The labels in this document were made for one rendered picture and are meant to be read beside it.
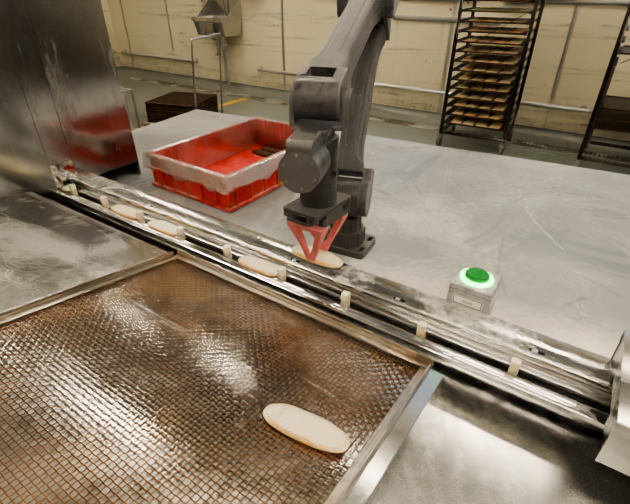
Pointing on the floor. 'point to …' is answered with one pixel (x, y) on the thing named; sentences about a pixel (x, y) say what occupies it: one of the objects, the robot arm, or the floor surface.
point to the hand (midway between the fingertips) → (317, 251)
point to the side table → (477, 229)
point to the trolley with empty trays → (159, 108)
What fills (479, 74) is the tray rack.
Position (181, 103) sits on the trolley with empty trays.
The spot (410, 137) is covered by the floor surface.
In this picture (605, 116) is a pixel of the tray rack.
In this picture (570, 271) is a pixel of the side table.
